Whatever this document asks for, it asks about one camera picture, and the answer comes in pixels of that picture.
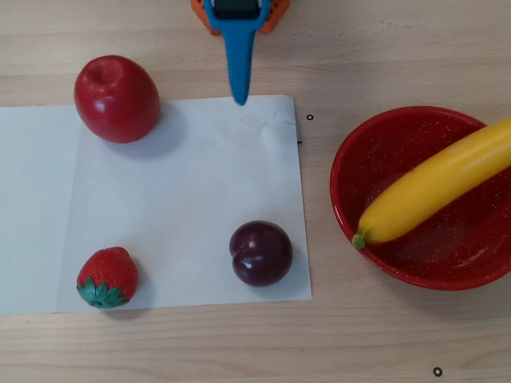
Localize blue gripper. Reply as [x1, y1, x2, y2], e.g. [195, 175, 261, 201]
[203, 0, 271, 107]

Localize yellow toy banana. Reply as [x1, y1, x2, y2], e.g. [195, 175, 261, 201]
[351, 118, 511, 251]

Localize red speckled enamel bowl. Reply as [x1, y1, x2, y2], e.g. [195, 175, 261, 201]
[329, 105, 511, 291]

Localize red toy apple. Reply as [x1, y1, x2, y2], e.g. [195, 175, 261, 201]
[73, 54, 162, 144]

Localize white paper sheet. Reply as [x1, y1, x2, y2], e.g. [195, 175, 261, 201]
[0, 105, 83, 317]
[55, 94, 314, 316]

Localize purple toy plum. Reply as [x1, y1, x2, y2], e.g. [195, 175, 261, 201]
[228, 219, 295, 288]

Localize red toy strawberry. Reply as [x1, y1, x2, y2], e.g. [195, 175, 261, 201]
[76, 246, 140, 310]

